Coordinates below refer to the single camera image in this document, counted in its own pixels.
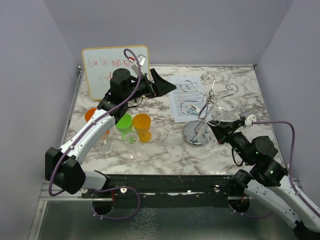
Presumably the green plastic wine glass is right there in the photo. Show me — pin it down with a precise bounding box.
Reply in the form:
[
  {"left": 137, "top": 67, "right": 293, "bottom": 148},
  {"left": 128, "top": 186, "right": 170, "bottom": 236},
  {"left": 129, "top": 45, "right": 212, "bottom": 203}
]
[{"left": 115, "top": 113, "right": 134, "bottom": 141}]

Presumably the chrome wine glass rack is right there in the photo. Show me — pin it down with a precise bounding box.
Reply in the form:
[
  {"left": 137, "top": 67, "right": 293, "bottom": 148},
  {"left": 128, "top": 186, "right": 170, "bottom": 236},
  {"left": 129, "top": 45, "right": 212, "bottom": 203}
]
[{"left": 182, "top": 73, "right": 242, "bottom": 148}]

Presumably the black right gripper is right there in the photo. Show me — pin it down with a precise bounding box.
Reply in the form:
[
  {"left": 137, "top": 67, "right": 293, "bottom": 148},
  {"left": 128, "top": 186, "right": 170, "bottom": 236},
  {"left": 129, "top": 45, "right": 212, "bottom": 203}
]
[{"left": 208, "top": 118, "right": 254, "bottom": 165}]

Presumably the orange plastic wine glass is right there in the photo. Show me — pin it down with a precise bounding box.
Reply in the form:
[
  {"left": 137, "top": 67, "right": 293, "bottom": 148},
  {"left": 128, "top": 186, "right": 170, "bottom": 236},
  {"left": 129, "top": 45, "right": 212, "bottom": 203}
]
[{"left": 84, "top": 108, "right": 97, "bottom": 122}]

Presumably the yellow framed whiteboard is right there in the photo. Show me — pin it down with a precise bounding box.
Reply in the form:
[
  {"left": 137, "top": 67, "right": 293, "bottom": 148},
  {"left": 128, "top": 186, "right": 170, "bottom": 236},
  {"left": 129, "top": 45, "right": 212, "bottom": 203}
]
[{"left": 81, "top": 45, "right": 151, "bottom": 101}]

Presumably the black mounting rail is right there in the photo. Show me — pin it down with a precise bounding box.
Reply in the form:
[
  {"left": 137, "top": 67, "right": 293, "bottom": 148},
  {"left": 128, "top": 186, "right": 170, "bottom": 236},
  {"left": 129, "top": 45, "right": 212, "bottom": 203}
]
[{"left": 81, "top": 174, "right": 244, "bottom": 209}]

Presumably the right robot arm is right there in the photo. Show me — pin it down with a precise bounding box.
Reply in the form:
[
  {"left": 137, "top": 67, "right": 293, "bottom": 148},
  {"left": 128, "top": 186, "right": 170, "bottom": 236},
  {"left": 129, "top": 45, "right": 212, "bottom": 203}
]
[{"left": 208, "top": 118, "right": 320, "bottom": 240}]

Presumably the yellow plastic wine glass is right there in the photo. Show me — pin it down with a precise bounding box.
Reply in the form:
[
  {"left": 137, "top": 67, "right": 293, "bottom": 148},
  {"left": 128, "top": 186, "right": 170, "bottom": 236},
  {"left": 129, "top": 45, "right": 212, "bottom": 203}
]
[{"left": 132, "top": 113, "right": 152, "bottom": 143}]

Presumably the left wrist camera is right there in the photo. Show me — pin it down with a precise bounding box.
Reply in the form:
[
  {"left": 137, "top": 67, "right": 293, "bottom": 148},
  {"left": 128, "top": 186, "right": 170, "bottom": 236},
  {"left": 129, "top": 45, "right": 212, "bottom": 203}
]
[{"left": 128, "top": 54, "right": 147, "bottom": 75}]

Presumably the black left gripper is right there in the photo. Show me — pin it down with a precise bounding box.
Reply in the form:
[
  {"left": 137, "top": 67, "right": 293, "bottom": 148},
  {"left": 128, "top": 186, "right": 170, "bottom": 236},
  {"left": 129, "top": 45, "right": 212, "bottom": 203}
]
[{"left": 124, "top": 68, "right": 177, "bottom": 103}]

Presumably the printed paper sheet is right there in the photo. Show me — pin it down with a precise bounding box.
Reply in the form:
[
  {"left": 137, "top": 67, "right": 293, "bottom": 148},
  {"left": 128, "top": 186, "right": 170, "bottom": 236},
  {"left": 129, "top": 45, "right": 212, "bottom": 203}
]
[{"left": 167, "top": 75, "right": 208, "bottom": 124}]

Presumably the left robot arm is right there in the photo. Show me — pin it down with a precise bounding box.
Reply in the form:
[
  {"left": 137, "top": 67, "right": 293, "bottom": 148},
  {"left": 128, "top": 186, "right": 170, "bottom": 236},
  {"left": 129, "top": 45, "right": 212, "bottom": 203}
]
[{"left": 45, "top": 68, "right": 177, "bottom": 198}]

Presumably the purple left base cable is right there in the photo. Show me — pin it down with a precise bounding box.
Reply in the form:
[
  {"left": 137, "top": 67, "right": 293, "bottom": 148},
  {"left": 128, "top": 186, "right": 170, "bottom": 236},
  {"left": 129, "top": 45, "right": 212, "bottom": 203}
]
[{"left": 91, "top": 186, "right": 141, "bottom": 221}]

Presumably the clear wine glass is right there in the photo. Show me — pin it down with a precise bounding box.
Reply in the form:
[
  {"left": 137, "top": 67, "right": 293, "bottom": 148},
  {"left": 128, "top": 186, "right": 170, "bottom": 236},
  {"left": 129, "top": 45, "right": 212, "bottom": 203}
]
[
  {"left": 124, "top": 131, "right": 142, "bottom": 159},
  {"left": 211, "top": 105, "right": 234, "bottom": 122},
  {"left": 95, "top": 133, "right": 113, "bottom": 154}
]

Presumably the small teal white marker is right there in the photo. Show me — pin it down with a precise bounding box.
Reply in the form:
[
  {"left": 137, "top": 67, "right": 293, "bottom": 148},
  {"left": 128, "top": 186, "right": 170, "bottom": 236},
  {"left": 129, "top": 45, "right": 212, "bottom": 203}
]
[{"left": 187, "top": 105, "right": 200, "bottom": 115}]

